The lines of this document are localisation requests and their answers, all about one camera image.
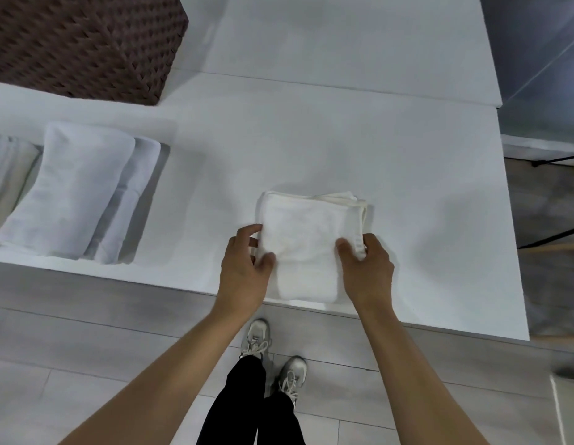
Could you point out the person's right hand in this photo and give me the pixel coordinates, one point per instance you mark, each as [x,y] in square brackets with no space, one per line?
[368,278]

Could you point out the person's left hand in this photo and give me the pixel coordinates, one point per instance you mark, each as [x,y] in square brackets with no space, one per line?
[240,273]

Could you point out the person's right thumb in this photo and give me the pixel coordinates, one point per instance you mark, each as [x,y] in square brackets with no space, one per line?
[347,248]

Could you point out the person's left thumb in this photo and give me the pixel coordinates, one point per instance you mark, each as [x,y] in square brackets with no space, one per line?
[266,262]

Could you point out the cream towel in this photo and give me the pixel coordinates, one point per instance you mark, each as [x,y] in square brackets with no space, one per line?
[305,240]

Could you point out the person's right forearm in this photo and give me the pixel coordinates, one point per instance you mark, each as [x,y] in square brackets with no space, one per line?
[407,375]

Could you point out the person's left forearm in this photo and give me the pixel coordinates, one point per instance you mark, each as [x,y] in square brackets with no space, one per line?
[175,370]

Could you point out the person's left white sneaker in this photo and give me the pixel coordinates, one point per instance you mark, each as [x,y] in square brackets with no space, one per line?
[257,336]

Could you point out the person's white sneaker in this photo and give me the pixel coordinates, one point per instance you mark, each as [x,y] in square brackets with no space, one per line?
[291,373]
[257,336]

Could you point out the person's right white sneaker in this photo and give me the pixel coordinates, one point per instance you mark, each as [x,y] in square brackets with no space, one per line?
[291,373]

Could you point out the narrow white folded towel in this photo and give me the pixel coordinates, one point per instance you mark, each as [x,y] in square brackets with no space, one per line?
[129,199]

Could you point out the person's black trousers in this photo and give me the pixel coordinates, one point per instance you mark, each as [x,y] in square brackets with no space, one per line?
[250,412]

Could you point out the black metal stand rod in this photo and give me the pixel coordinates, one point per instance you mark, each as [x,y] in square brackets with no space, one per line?
[558,159]
[551,237]

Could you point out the large white folded towel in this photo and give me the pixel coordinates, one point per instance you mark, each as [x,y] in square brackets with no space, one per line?
[69,189]

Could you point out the wooden bar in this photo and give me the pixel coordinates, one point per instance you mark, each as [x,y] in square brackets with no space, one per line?
[560,248]

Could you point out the grey-white folded towel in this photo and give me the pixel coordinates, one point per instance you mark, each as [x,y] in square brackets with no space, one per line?
[9,171]

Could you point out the brown woven basket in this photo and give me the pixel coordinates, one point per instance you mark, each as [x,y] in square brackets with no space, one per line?
[87,41]

